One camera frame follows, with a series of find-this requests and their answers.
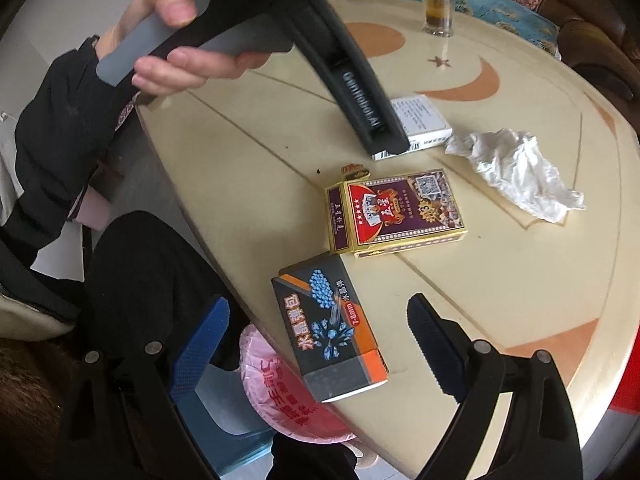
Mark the person's left forearm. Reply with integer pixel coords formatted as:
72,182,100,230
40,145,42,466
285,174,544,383
0,35,146,281

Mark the person's left leg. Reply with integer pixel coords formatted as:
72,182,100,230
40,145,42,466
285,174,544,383
82,212,251,371

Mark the red plastic chair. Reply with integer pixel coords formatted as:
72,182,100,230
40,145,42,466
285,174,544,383
605,375,640,466

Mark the red playing card box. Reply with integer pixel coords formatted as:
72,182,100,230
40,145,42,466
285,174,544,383
325,164,469,259

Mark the glass tea bottle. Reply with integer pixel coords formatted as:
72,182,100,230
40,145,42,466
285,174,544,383
422,0,456,37

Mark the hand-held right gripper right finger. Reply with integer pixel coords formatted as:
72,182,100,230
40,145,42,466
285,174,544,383
406,293,586,480

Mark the brown leather sofa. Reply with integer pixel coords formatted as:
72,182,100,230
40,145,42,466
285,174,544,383
537,0,640,106

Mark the trash bin with pink bag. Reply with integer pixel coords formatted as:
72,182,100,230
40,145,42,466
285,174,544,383
239,324,361,443

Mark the crumpled white tissue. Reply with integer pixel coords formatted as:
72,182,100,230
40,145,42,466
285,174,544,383
445,129,586,223

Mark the person's leg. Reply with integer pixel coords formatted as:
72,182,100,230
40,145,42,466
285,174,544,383
82,212,251,371
270,430,361,480

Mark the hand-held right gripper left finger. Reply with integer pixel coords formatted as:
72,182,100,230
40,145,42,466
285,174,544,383
50,296,232,480

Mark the black and orange box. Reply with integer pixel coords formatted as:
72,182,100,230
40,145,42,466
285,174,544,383
271,255,390,403

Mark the white and blue box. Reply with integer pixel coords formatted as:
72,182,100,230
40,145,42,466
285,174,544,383
372,94,453,162

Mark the person's right leg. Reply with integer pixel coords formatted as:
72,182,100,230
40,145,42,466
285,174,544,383
270,430,361,480

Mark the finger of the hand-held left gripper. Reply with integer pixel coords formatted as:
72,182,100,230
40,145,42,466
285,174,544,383
297,0,411,156

